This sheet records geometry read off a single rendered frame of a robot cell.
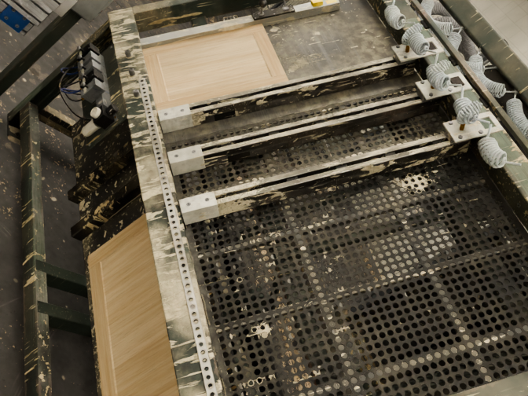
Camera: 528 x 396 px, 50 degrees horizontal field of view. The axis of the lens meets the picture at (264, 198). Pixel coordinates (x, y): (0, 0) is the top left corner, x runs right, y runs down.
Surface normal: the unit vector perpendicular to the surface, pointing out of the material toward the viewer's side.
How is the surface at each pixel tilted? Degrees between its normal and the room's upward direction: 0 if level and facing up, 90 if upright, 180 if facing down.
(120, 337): 90
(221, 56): 57
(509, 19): 90
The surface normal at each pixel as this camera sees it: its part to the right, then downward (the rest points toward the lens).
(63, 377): 0.77, -0.54
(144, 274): -0.57, -0.37
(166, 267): -0.05, -0.61
